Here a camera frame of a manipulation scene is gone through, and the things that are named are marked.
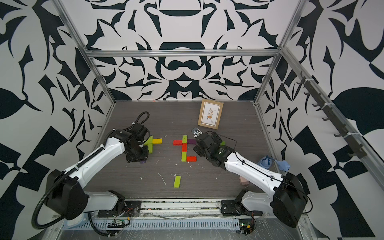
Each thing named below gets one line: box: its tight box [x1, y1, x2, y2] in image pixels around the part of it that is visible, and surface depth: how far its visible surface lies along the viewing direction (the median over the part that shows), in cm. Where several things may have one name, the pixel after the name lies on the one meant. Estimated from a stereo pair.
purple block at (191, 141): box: [187, 139, 197, 145], surface depth 100 cm
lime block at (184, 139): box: [182, 135, 188, 144], surface depth 101 cm
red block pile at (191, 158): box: [186, 156, 197, 162], surface depth 93 cm
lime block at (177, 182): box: [173, 175, 182, 189], surface depth 84 cm
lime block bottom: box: [181, 151, 187, 162], surface depth 93 cm
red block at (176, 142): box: [173, 140, 183, 146], surface depth 98 cm
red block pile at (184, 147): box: [182, 143, 188, 152], surface depth 98 cm
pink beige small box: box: [238, 176, 250, 185], surface depth 83 cm
